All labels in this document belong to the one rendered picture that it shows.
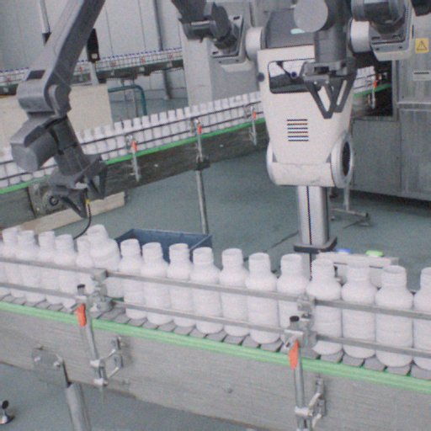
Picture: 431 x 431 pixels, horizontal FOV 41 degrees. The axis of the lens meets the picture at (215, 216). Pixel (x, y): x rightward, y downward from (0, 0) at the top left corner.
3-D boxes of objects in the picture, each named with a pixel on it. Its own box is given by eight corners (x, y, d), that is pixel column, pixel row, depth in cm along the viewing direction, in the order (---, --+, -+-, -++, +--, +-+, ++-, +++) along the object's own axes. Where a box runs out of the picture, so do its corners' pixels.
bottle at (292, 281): (316, 347, 103) (311, 263, 98) (282, 349, 103) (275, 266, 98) (311, 330, 108) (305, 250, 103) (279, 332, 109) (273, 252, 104)
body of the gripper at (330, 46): (357, 66, 104) (355, 23, 102) (340, 72, 96) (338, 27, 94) (322, 68, 107) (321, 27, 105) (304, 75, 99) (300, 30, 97)
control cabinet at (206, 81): (236, 146, 804) (222, 2, 745) (263, 147, 768) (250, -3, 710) (193, 158, 752) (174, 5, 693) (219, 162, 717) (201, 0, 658)
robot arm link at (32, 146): (62, 81, 101) (27, 82, 105) (20, 112, 93) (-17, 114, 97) (87, 140, 107) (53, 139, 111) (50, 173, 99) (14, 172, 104)
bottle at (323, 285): (324, 335, 106) (320, 253, 101) (350, 346, 102) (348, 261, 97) (302, 348, 103) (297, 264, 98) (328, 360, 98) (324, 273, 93)
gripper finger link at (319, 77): (353, 114, 104) (352, 61, 101) (343, 121, 98) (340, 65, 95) (318, 114, 107) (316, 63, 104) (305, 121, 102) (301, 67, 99)
